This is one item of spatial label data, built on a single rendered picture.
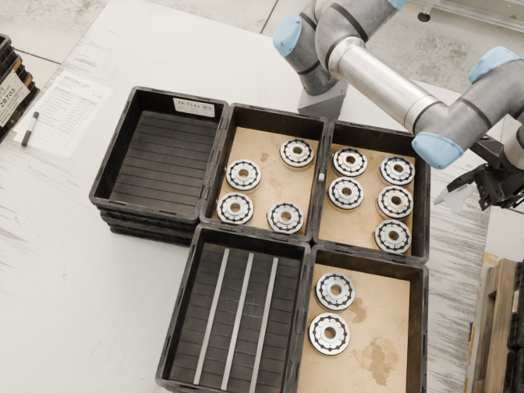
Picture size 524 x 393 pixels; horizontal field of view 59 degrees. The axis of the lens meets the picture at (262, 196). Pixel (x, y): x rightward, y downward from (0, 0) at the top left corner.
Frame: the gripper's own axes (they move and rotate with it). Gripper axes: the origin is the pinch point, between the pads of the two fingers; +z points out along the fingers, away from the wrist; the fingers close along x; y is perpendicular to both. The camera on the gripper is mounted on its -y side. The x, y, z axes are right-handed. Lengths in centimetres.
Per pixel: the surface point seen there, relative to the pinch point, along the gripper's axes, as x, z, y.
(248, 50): -32, 45, -93
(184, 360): -63, 37, 19
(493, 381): 52, 98, 32
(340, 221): -16.9, 32.6, -12.0
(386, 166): -0.5, 27.9, -26.4
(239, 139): -42, 34, -44
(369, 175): -4.9, 31.5, -25.8
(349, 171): -11.6, 29.0, -26.5
